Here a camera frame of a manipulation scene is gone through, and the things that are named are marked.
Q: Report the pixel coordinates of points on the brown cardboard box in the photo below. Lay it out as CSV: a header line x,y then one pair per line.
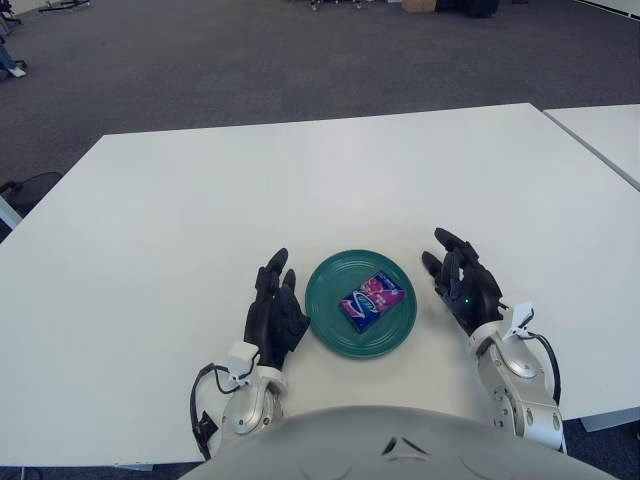
x,y
419,5

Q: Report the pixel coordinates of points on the person leg with white shoe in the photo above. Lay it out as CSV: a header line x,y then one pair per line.
x,y
7,60

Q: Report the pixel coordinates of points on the green ridged plate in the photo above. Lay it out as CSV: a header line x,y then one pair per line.
x,y
325,310

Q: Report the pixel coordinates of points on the black floor stand base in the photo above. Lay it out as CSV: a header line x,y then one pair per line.
x,y
65,5

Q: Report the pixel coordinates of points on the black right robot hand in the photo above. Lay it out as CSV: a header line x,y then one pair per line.
x,y
475,300

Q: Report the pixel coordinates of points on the black bulky case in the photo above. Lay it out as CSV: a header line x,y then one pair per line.
x,y
470,7

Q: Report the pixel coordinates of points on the white neighbouring table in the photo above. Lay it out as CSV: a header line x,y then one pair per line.
x,y
605,132

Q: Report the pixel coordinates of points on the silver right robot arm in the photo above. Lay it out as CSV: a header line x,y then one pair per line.
x,y
520,380

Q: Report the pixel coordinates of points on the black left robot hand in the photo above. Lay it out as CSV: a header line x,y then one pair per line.
x,y
270,320

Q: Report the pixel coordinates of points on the purple blue gum pack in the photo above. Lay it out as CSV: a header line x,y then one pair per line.
x,y
372,302

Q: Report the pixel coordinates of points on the white table leg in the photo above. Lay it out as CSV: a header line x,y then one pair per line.
x,y
9,212

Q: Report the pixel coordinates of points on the grey robot torso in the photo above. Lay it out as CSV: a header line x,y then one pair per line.
x,y
390,450

